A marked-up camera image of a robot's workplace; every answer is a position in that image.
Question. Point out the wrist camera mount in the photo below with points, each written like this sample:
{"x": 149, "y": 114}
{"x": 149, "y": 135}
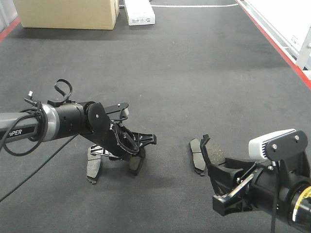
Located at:
{"x": 278, "y": 145}
{"x": 118, "y": 112}

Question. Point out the white machine beside conveyor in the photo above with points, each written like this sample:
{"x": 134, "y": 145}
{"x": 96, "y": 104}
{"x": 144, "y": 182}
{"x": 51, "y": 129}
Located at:
{"x": 289, "y": 21}

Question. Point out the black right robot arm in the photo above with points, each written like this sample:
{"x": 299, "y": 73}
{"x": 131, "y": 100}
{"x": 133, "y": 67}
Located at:
{"x": 301, "y": 224}

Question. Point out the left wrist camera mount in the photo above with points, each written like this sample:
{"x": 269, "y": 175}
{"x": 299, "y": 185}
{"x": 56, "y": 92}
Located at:
{"x": 118, "y": 112}

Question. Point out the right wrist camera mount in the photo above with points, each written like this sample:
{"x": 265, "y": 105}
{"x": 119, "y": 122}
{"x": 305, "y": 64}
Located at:
{"x": 278, "y": 145}

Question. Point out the red conveyor frame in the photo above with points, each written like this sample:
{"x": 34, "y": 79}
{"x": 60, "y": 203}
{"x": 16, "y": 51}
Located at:
{"x": 277, "y": 41}

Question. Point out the white long box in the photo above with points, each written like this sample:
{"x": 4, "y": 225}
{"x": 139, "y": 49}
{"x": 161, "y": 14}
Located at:
{"x": 139, "y": 12}

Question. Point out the cardboard box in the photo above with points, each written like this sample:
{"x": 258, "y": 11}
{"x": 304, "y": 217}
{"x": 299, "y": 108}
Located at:
{"x": 68, "y": 14}

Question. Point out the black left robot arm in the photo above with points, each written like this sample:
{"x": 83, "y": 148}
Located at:
{"x": 22, "y": 132}

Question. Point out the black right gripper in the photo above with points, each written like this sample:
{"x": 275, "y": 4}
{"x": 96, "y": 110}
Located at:
{"x": 276, "y": 188}

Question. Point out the black conveyor belt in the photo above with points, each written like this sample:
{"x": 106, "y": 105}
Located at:
{"x": 47, "y": 190}

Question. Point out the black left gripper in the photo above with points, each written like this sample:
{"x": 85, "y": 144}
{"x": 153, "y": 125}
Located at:
{"x": 119, "y": 143}

